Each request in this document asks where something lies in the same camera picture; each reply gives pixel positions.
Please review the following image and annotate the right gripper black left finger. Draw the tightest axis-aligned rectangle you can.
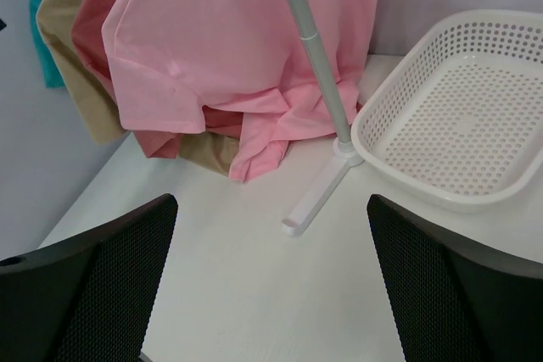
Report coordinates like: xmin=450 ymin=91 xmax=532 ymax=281
xmin=1 ymin=194 xmax=178 ymax=361

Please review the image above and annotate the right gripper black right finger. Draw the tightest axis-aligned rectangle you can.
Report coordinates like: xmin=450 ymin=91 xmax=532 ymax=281
xmin=367 ymin=194 xmax=542 ymax=361

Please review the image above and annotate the pink t-shirt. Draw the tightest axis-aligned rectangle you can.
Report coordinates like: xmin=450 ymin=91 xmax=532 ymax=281
xmin=102 ymin=0 xmax=378 ymax=181

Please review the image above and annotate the coral red t-shirt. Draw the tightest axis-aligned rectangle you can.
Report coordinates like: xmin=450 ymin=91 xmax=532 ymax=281
xmin=70 ymin=0 xmax=245 ymax=159

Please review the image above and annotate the tan t-shirt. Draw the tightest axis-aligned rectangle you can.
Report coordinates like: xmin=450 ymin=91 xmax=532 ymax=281
xmin=36 ymin=0 xmax=241 ymax=175

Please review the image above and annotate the teal t-shirt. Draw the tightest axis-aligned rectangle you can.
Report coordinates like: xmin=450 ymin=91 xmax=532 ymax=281
xmin=28 ymin=0 xmax=65 ymax=89

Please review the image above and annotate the white perforated plastic basket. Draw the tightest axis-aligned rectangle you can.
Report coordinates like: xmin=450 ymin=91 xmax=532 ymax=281
xmin=351 ymin=9 xmax=542 ymax=213

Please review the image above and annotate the white and grey clothes rack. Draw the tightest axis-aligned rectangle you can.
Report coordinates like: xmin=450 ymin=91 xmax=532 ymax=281
xmin=270 ymin=0 xmax=365 ymax=238

